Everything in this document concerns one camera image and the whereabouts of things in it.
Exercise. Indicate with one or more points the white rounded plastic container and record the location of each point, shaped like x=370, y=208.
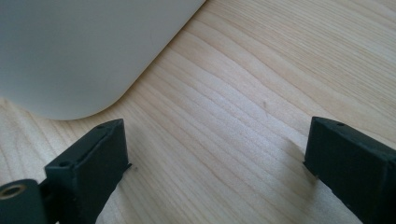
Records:
x=77, y=53

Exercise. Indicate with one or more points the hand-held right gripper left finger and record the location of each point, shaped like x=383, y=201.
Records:
x=90, y=168

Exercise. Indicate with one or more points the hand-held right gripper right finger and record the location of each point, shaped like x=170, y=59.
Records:
x=351, y=168

